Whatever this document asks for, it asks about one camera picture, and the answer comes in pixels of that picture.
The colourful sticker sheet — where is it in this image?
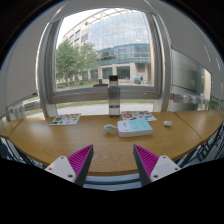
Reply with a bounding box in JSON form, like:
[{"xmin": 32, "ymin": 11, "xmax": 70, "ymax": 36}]
[{"xmin": 49, "ymin": 113, "xmax": 82, "ymax": 127}]

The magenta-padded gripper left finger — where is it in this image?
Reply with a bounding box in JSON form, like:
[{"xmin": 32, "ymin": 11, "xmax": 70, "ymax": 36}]
[{"xmin": 44, "ymin": 143, "xmax": 95, "ymax": 187}]

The glass office building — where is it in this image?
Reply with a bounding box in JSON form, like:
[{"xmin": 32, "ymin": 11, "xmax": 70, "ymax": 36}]
[{"xmin": 63, "ymin": 9, "xmax": 153, "ymax": 86}]

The white and teal power strip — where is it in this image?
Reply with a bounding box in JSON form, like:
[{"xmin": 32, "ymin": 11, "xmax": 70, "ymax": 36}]
[{"xmin": 116, "ymin": 118, "xmax": 155, "ymax": 138}]

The clear bottle with dark cap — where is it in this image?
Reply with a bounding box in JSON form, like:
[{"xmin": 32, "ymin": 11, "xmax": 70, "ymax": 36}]
[{"xmin": 107, "ymin": 75, "xmax": 121, "ymax": 119}]

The green tree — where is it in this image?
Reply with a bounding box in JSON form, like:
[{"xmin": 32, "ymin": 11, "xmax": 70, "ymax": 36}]
[{"xmin": 55, "ymin": 39, "xmax": 99, "ymax": 88}]

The white power strip cable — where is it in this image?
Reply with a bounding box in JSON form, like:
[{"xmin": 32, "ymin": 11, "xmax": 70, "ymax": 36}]
[{"xmin": 101, "ymin": 123, "xmax": 119, "ymax": 135}]

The grey rail with white sockets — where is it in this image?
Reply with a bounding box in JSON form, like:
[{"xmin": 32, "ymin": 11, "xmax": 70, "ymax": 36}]
[
  {"xmin": 173, "ymin": 93, "xmax": 209, "ymax": 106},
  {"xmin": 6, "ymin": 99, "xmax": 43, "ymax": 116}
]

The space-themed sticker sheet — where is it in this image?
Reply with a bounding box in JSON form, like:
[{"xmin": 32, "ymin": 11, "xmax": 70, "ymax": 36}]
[{"xmin": 120, "ymin": 110, "xmax": 158, "ymax": 123}]

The grey window frame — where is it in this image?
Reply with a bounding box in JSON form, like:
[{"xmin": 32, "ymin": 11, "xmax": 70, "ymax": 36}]
[{"xmin": 36, "ymin": 6, "xmax": 174, "ymax": 118}]

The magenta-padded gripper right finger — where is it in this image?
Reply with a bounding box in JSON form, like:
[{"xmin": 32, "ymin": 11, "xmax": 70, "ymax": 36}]
[{"xmin": 132, "ymin": 143, "xmax": 182, "ymax": 187}]

